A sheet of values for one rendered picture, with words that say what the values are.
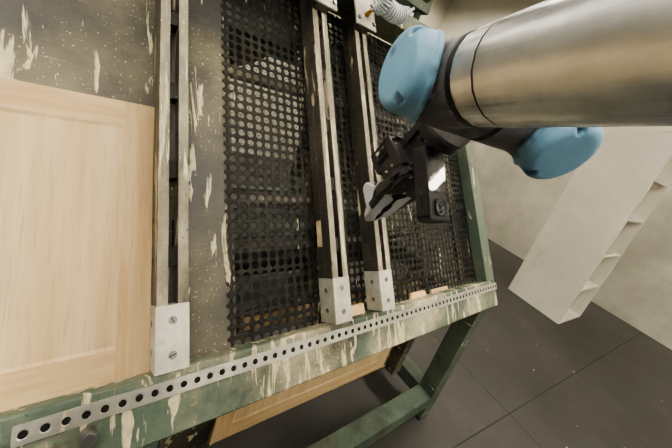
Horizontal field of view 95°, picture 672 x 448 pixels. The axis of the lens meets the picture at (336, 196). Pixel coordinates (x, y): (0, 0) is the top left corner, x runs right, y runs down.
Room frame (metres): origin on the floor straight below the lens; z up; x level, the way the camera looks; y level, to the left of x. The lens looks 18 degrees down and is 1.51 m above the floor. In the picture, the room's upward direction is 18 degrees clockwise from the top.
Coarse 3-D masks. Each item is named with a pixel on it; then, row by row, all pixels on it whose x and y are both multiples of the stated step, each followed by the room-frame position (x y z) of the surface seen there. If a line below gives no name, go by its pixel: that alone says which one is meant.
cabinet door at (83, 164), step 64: (0, 128) 0.50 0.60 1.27; (64, 128) 0.56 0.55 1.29; (128, 128) 0.64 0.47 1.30; (0, 192) 0.46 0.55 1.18; (64, 192) 0.51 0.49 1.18; (128, 192) 0.58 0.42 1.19; (0, 256) 0.41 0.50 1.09; (64, 256) 0.46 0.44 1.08; (128, 256) 0.52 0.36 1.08; (0, 320) 0.37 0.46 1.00; (64, 320) 0.42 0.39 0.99; (128, 320) 0.47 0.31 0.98; (0, 384) 0.33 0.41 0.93; (64, 384) 0.37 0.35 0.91
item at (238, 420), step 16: (384, 352) 1.31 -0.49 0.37; (352, 368) 1.17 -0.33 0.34; (368, 368) 1.25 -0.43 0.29; (304, 384) 0.99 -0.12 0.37; (320, 384) 1.05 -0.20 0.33; (336, 384) 1.12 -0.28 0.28; (272, 400) 0.89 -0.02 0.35; (288, 400) 0.94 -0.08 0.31; (304, 400) 1.00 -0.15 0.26; (224, 416) 0.76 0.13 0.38; (240, 416) 0.81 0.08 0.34; (256, 416) 0.85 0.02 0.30; (272, 416) 0.91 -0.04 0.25; (224, 432) 0.77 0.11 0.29
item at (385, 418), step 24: (480, 312) 1.33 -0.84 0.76; (456, 336) 1.34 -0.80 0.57; (408, 360) 1.53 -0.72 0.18; (432, 360) 1.38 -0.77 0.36; (456, 360) 1.35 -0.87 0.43; (408, 384) 1.42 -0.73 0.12; (432, 384) 1.33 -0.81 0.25; (384, 408) 1.16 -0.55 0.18; (408, 408) 1.21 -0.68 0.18; (192, 432) 0.72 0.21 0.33; (336, 432) 0.98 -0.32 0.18; (360, 432) 1.01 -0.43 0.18; (384, 432) 1.08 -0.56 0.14
